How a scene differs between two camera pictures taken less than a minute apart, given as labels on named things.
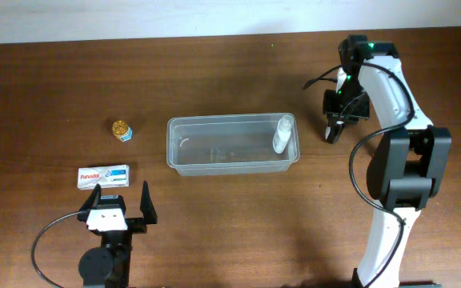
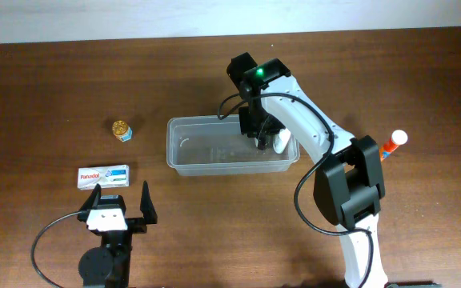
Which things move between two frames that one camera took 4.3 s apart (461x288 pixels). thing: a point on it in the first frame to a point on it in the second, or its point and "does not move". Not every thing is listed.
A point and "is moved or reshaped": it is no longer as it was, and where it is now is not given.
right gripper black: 332,110 to 246,126
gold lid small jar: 122,130 does not move
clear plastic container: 229,145 does not move
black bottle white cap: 329,134 is moved or reshaped
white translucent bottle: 283,131 does not move
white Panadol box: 107,177 does not move
